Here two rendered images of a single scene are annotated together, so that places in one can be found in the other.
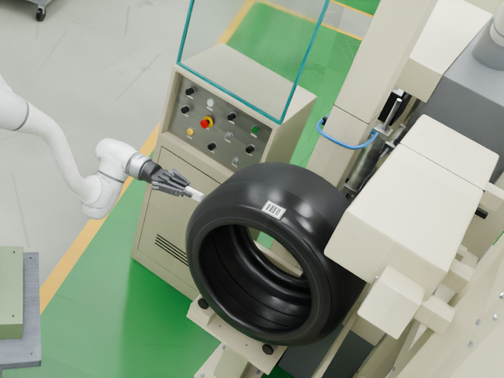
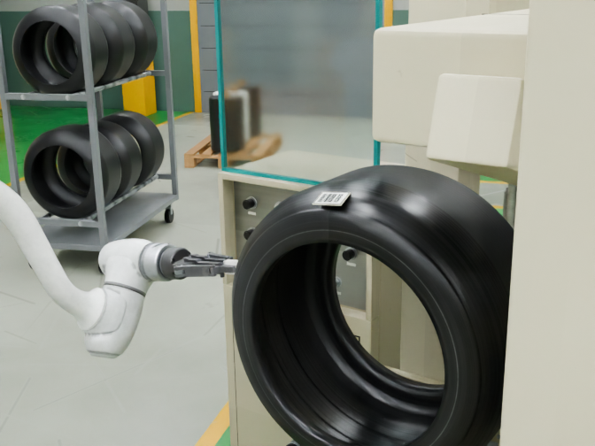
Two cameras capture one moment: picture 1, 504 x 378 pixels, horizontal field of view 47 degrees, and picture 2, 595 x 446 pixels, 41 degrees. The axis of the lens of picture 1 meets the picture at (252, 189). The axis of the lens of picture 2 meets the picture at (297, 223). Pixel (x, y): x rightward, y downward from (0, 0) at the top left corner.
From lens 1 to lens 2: 81 cm
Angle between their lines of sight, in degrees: 26
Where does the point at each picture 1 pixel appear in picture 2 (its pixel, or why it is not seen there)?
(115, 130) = (204, 367)
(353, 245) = (406, 88)
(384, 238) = (444, 40)
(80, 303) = not seen: outside the picture
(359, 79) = (426, 12)
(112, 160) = (119, 259)
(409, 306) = (505, 90)
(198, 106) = not seen: hidden behind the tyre
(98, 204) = (104, 326)
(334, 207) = (438, 187)
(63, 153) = (32, 237)
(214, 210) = (252, 248)
